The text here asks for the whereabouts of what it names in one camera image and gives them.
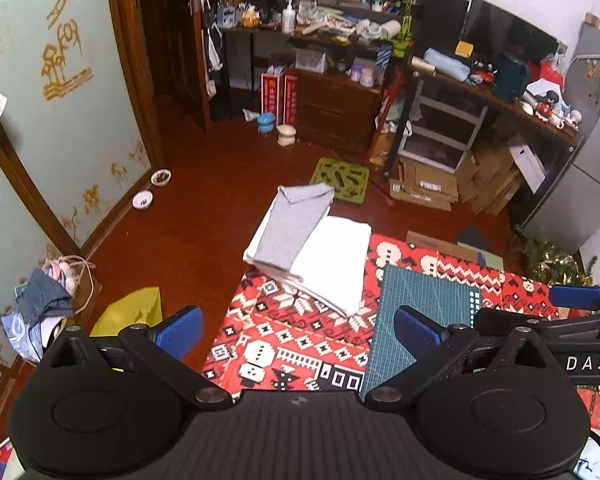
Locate grey polo shirt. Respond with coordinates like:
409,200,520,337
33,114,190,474
260,183,335,259

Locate pile of clothes floor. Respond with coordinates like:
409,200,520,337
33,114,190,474
0,255,97,365

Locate green cutting mat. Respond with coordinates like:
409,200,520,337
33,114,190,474
360,266,481,398

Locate yellow bag on floor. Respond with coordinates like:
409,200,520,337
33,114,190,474
90,287,163,337

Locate flat cardboard box mianshu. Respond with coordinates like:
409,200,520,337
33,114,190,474
405,231,504,271

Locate christmas garland with lights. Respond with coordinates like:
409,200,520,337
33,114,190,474
524,240,598,286

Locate silver refrigerator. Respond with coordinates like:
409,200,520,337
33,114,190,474
524,24,600,252

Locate red patterned christmas tablecloth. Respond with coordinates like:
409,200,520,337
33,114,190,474
202,234,581,396

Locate folded cream towel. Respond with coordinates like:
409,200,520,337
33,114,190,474
242,202,302,275

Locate folded white towel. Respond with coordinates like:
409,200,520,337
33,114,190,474
284,216,372,318

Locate leaning cardboard sheets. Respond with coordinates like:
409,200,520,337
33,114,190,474
455,142,526,216

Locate white box on cardboard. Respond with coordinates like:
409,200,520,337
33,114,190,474
507,139,546,194

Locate white pet bowl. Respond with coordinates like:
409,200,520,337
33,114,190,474
150,169,172,188
132,190,154,210

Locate green plastic crate lid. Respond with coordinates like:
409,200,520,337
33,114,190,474
309,157,370,205

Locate white drawer shelf unit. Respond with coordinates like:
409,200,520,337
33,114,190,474
398,78,489,174

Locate dark wooden drawer cabinet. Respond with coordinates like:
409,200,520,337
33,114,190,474
296,70,380,155

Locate red boxed packages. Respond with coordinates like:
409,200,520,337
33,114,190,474
260,66,298,126

